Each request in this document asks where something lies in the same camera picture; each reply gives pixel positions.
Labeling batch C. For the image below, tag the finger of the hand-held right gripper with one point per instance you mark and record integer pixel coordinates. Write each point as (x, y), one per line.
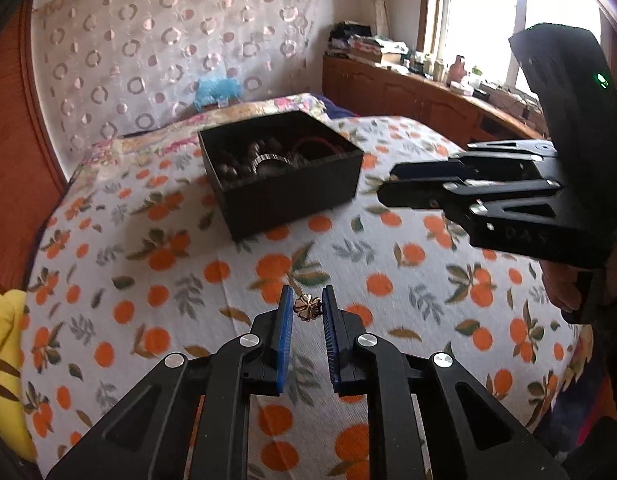
(513, 235)
(488, 167)

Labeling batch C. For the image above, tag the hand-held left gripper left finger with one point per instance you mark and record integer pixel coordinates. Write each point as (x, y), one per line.
(283, 345)

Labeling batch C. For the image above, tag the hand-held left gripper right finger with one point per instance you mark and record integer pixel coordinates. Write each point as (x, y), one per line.
(332, 345)

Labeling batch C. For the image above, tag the gold flower earring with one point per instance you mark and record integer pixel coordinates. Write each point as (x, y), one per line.
(307, 307)

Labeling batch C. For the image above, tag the black square box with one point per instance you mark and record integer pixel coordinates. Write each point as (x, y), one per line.
(288, 200)

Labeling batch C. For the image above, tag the silver metal bangle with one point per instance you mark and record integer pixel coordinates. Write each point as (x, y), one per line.
(273, 165)

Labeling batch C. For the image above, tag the person's right hand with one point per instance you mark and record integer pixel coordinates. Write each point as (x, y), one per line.
(563, 285)

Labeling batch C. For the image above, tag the brown bottle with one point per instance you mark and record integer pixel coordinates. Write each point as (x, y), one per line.
(457, 69)

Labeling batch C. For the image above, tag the wooden cabinet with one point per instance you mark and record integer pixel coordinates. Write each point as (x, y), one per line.
(408, 100)

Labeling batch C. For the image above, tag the orange fruit print bedspread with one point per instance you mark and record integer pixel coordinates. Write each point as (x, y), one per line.
(188, 245)

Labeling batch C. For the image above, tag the window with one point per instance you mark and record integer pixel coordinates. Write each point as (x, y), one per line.
(478, 5)

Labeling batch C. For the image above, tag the stack of books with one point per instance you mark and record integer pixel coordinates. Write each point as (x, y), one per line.
(368, 47)

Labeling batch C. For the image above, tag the white curtain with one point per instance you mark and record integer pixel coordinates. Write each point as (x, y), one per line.
(386, 0)

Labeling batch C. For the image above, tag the person's dark clothing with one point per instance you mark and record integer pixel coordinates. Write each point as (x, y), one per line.
(593, 420)

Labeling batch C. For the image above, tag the floral patchwork quilt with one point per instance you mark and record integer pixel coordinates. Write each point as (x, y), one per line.
(153, 137)

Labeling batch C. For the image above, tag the blue plush toy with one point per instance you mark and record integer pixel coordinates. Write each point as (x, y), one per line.
(216, 91)

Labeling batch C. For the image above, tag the yellow cloth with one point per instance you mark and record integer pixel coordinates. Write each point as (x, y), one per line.
(3, 360)

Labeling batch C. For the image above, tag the wooden headboard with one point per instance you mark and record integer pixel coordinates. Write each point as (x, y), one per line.
(18, 160)

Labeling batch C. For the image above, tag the circle pattern lace cloth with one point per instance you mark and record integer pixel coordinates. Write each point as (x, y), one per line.
(153, 35)

